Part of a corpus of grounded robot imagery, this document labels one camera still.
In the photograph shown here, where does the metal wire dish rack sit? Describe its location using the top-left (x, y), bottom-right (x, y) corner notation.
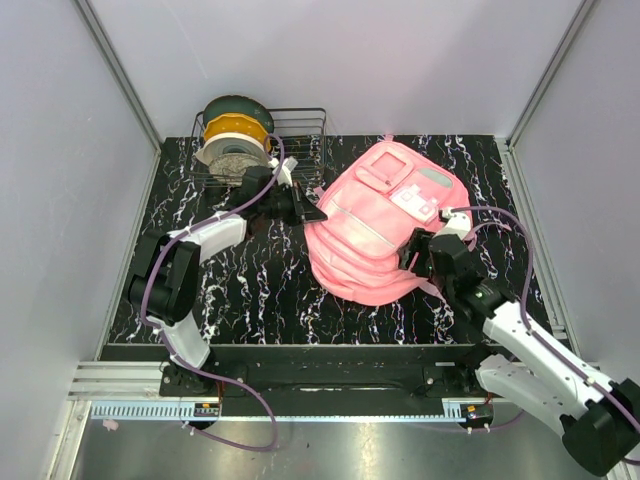
top-left (186, 107), bottom-right (327, 189)

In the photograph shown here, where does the aluminium frame rail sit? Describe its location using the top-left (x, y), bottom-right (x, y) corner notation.
top-left (67, 360), bottom-right (613, 401)

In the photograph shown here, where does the pink student backpack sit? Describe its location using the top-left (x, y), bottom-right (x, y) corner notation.
top-left (304, 140), bottom-right (470, 306)

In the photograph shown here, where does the grey patterned plate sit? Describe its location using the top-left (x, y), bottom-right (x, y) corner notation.
top-left (208, 153), bottom-right (267, 187)

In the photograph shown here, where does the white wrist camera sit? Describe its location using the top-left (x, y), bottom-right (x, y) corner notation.
top-left (435, 207), bottom-right (473, 241)
top-left (268, 156), bottom-right (298, 187)

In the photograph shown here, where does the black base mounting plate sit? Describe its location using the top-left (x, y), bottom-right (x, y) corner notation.
top-left (159, 344), bottom-right (510, 398)

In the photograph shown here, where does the dark green plate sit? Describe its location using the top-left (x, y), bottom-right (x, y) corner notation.
top-left (203, 95), bottom-right (274, 129)

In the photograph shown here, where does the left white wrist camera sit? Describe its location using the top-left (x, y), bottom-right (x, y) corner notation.
top-left (268, 156), bottom-right (298, 187)

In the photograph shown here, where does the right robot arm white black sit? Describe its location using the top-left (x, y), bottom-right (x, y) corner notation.
top-left (399, 228), bottom-right (639, 477)

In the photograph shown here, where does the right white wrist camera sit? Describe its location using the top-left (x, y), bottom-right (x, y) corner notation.
top-left (435, 207), bottom-right (473, 241)

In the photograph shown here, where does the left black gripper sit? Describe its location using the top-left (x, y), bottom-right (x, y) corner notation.
top-left (259, 181), bottom-right (326, 227)

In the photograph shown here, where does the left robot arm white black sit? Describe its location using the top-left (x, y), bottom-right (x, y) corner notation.
top-left (124, 166), bottom-right (328, 396)

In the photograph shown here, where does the yellow dotted plate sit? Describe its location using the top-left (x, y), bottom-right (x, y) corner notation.
top-left (203, 113), bottom-right (274, 150)

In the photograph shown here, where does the white rimmed plate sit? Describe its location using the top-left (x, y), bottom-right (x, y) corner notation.
top-left (195, 140), bottom-right (270, 168)

